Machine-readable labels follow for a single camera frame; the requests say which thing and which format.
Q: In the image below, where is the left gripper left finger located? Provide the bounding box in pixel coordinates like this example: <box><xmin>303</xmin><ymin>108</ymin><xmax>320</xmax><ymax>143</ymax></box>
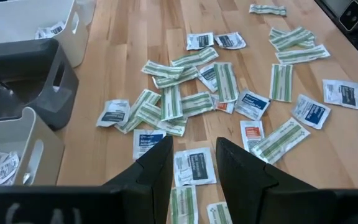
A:
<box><xmin>103</xmin><ymin>134</ymin><xmax>175</xmax><ymax>224</ymax></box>

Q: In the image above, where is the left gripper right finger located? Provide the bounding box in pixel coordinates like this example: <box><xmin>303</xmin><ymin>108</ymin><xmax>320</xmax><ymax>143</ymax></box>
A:
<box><xmin>215</xmin><ymin>136</ymin><xmax>319</xmax><ymax>224</ymax></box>

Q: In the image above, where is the white antiseptic towelette packet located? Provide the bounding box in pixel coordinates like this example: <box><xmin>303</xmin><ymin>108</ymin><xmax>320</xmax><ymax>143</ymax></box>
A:
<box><xmin>132</xmin><ymin>129</ymin><xmax>167</xmax><ymax>160</ymax></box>
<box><xmin>35</xmin><ymin>21</ymin><xmax>67</xmax><ymax>40</ymax></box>
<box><xmin>186</xmin><ymin>32</ymin><xmax>214</xmax><ymax>50</ymax></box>
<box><xmin>291</xmin><ymin>94</ymin><xmax>331</xmax><ymax>130</ymax></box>
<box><xmin>96</xmin><ymin>99</ymin><xmax>131</xmax><ymax>128</ymax></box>
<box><xmin>197</xmin><ymin>63</ymin><xmax>219</xmax><ymax>93</ymax></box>
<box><xmin>323</xmin><ymin>79</ymin><xmax>358</xmax><ymax>111</ymax></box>
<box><xmin>234</xmin><ymin>89</ymin><xmax>272</xmax><ymax>121</ymax></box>
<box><xmin>173</xmin><ymin>147</ymin><xmax>217</xmax><ymax>187</ymax></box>
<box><xmin>214</xmin><ymin>32</ymin><xmax>247</xmax><ymax>50</ymax></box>

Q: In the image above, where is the light grey plastic bin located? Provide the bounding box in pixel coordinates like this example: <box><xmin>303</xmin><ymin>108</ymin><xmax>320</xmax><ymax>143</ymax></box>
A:
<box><xmin>0</xmin><ymin>106</ymin><xmax>65</xmax><ymax>187</ymax></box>

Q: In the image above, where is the dark grey plastic bin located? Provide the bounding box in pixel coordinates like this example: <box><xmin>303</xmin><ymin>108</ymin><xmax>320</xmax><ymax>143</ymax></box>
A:
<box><xmin>0</xmin><ymin>38</ymin><xmax>80</xmax><ymax>131</ymax></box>

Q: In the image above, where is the white plastic bin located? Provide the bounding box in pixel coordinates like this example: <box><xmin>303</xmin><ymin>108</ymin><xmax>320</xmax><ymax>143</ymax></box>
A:
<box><xmin>0</xmin><ymin>0</ymin><xmax>90</xmax><ymax>68</ymax></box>

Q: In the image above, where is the black tripod camera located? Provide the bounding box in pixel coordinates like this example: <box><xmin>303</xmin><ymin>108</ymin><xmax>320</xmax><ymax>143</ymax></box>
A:
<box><xmin>338</xmin><ymin>0</ymin><xmax>358</xmax><ymax>32</ymax></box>

